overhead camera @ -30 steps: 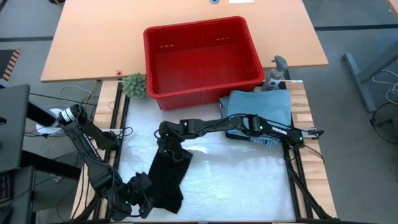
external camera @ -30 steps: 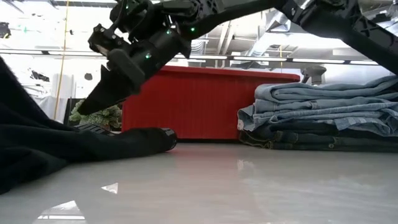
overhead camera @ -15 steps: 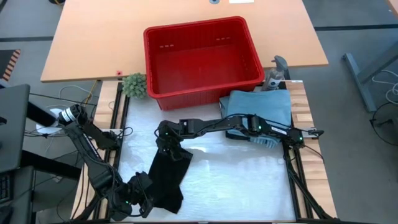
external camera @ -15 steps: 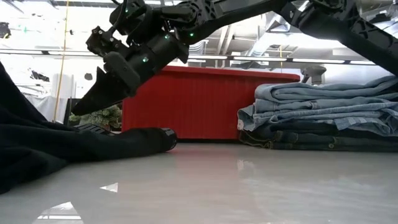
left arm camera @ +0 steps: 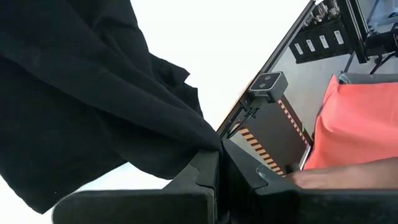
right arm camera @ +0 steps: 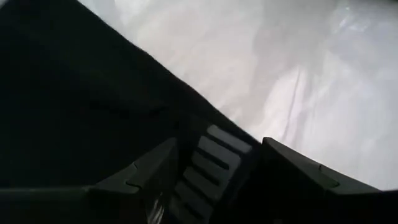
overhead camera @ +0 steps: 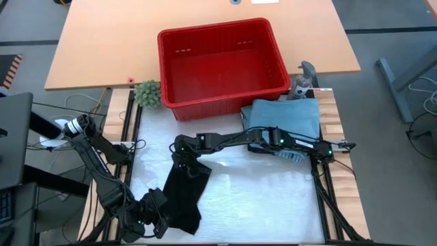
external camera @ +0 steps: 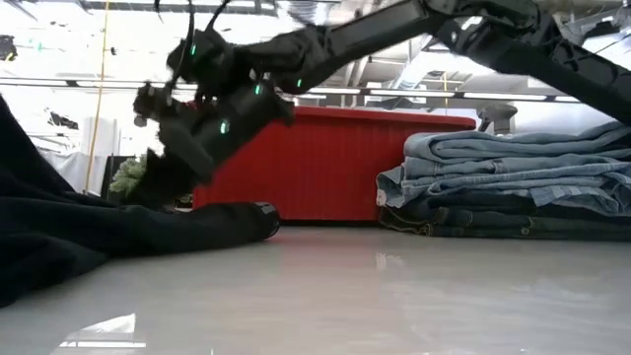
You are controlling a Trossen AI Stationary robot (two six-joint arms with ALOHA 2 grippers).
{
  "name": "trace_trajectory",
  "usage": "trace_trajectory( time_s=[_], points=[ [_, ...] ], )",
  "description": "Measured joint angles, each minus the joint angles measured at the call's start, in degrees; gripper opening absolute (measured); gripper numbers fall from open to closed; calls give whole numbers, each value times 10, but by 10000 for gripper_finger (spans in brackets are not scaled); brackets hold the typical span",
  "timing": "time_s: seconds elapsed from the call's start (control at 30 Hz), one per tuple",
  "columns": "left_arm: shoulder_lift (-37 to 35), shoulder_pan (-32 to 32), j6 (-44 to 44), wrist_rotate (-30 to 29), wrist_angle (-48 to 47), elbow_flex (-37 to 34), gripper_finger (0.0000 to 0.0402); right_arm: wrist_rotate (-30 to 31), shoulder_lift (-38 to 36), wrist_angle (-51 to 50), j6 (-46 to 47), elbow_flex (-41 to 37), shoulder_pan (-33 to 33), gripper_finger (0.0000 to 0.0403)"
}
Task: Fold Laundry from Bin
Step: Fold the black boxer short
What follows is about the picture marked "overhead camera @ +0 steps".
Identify red plastic laundry bin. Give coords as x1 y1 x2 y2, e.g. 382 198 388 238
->
156 17 292 122

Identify grey metal desk frame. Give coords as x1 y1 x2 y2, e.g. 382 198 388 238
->
375 44 437 124

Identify dark hazard-edged floor mat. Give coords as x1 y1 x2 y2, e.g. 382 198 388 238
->
0 53 23 92

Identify black aluminium table frame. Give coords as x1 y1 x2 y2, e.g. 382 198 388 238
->
78 88 373 246

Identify white cable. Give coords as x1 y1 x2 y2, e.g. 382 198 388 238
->
408 77 437 115
64 94 103 110

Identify light wooden table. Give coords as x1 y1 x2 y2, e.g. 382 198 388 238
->
44 0 362 92

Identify light blue denim shirt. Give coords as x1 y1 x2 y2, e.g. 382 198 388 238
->
240 98 322 144

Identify green potted plant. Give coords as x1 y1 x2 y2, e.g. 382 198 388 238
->
132 80 163 109

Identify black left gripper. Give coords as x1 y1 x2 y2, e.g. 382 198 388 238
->
135 187 170 239

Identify white round device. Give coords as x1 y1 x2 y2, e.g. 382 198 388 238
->
38 118 74 148

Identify blue white striped shirt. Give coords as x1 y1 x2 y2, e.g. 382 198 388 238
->
276 149 309 164

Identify black round floor base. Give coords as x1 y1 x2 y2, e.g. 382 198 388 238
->
405 111 437 156

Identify white spray bottle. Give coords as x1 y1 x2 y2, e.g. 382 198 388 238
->
287 60 317 100

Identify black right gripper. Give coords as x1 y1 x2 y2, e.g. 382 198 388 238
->
169 133 206 175

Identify black garment with print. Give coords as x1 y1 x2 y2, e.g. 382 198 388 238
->
162 155 213 236

